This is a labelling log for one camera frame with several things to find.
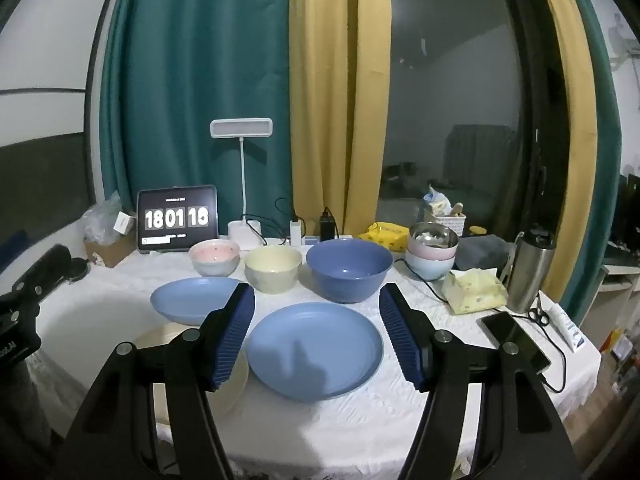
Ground cream bowl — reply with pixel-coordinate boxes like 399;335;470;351
244;245;304;295

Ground white side shelf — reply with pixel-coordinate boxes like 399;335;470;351
596;254;640;323

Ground black scissors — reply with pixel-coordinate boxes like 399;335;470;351
527;294;551;324

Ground yellow curtain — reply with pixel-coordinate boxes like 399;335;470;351
529;0;602;311
289;0;392;241

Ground stainless steel bowl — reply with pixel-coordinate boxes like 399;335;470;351
408;222;460;251

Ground yellow wipes packet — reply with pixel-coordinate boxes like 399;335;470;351
358;222;412;253

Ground pink dotted bowl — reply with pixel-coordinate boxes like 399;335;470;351
189;239;242;277

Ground yellow tissue box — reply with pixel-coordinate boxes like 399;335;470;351
442;267;509;316

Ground large blue bowl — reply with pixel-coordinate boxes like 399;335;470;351
305;239;394;304

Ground white plastic basket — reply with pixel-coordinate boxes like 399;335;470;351
432;212;467;238

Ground grey cloth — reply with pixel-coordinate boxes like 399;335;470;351
454;234;516;271

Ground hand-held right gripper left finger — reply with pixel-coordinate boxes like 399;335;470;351
59;282;257;480

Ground plain pink bowl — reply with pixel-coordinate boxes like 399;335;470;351
406;240;459;262

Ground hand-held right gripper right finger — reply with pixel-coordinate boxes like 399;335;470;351
378;282;583;480

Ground clear plastic bag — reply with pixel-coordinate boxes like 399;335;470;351
81;191;124;245

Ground cream plate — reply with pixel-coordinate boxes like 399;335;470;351
134;322;250;427

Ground white desk lamp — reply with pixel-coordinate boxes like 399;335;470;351
210;118;274;251

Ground black lamp cable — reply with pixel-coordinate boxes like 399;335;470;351
241;215;292;247

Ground white tube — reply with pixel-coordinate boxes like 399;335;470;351
542;290;587;352

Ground teal curtain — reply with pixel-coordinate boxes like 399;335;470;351
562;0;618;328
99;0;294;242

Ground tablet with clock display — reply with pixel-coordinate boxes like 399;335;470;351
137;185;221;254

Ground dark glass window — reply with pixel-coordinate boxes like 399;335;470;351
384;0;543;241

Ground dark monitor screen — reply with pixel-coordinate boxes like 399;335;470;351
617;172;640;257

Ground light blue bowl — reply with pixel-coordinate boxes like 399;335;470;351
404;250;457;281

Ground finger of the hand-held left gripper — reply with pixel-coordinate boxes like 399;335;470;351
10;244;73;307

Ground blue plate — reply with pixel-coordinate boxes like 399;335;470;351
245;302;385;402
150;276;247;326

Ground black phone cable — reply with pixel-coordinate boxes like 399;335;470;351
320;206;572;394

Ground black charger plug cable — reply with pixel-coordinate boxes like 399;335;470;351
273;197;301;224

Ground black smartphone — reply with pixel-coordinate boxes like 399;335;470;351
480;310;552;376

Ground white tablecloth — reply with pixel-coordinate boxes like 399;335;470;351
27;236;602;480

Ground steel tumbler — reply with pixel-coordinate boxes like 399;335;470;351
505;226;557;314

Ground white power strip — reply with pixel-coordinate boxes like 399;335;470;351
260;234;354;249

